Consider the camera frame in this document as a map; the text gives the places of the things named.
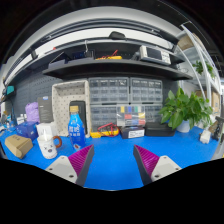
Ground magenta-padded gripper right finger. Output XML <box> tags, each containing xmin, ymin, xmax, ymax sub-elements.
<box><xmin>132</xmin><ymin>144</ymin><xmax>183</xmax><ymax>186</ymax></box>

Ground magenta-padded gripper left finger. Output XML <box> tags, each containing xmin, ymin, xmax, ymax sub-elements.
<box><xmin>45</xmin><ymin>144</ymin><xmax>95</xmax><ymax>187</ymax></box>

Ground blue drink bottle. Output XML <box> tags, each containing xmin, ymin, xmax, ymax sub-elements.
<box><xmin>67</xmin><ymin>105</ymin><xmax>87</xmax><ymax>152</ymax></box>

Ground black box with white label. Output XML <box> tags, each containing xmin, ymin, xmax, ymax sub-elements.
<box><xmin>119</xmin><ymin>125</ymin><xmax>146</xmax><ymax>140</ymax></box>

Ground yellow multimeter with red leads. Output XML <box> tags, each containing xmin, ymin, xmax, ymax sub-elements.
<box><xmin>89</xmin><ymin>122</ymin><xmax>120</xmax><ymax>139</ymax></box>

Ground flat black case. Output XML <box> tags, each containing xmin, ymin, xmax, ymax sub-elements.
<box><xmin>143</xmin><ymin>121</ymin><xmax>176</xmax><ymax>138</ymax></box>

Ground small white carton box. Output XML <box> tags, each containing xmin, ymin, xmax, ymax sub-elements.
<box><xmin>35</xmin><ymin>121</ymin><xmax>59</xmax><ymax>138</ymax></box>

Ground clear organizer with coloured parts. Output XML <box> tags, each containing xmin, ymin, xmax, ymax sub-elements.
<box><xmin>115</xmin><ymin>104</ymin><xmax>147</xmax><ymax>128</ymax></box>

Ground low grey drawer cabinet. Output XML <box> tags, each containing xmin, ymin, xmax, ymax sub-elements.
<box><xmin>89</xmin><ymin>103</ymin><xmax>118</xmax><ymax>129</ymax></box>

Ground white polka-dot storage tray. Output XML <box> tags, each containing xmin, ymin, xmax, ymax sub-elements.
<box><xmin>51</xmin><ymin>79</ymin><xmax>92</xmax><ymax>138</ymax></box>

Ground blue carton box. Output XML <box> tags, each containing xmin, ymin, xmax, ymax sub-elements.
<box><xmin>15</xmin><ymin>121</ymin><xmax>40</xmax><ymax>140</ymax></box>

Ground tall dark grey box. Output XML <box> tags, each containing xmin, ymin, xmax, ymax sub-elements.
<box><xmin>36</xmin><ymin>95</ymin><xmax>54</xmax><ymax>124</ymax></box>

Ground white power adapter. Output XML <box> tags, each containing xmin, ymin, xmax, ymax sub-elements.
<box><xmin>199</xmin><ymin>129</ymin><xmax>212</xmax><ymax>145</ymax></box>

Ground green potted plant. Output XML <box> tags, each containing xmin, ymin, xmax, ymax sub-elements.
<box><xmin>158</xmin><ymin>87</ymin><xmax>214</xmax><ymax>134</ymax></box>

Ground brown cardboard box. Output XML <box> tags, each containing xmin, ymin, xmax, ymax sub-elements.
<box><xmin>4</xmin><ymin>134</ymin><xmax>34</xmax><ymax>160</ymax></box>

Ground purple plastic bag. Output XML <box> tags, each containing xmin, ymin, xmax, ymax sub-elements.
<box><xmin>24</xmin><ymin>101</ymin><xmax>41</xmax><ymax>124</ymax></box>

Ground wide grey drawer cabinet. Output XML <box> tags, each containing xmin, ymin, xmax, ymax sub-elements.
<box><xmin>88</xmin><ymin>77</ymin><xmax>130</xmax><ymax>105</ymax></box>

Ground black overhead shelf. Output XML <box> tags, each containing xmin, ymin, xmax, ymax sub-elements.
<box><xmin>4</xmin><ymin>31</ymin><xmax>194</xmax><ymax>83</ymax></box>

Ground teal holder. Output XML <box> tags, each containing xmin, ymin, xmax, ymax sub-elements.
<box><xmin>5</xmin><ymin>85</ymin><xmax>16</xmax><ymax>96</ymax></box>

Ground white oscilloscope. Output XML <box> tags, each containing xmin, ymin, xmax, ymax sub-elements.
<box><xmin>139</xmin><ymin>45</ymin><xmax>172</xmax><ymax>66</ymax></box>

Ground yellow tool on shelf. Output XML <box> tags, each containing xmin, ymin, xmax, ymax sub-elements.
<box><xmin>94</xmin><ymin>55</ymin><xmax>123</xmax><ymax>61</ymax></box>

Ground white shelf unit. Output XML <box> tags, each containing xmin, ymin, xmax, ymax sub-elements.
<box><xmin>174</xmin><ymin>24</ymin><xmax>223</xmax><ymax>134</ymax></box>

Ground black device atop shelf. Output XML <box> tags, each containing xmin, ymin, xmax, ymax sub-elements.
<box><xmin>109</xmin><ymin>31</ymin><xmax>127</xmax><ymax>41</ymax></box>

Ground white mug with brown handle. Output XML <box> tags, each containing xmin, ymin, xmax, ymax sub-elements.
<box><xmin>36</xmin><ymin>133</ymin><xmax>63</xmax><ymax>160</ymax></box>

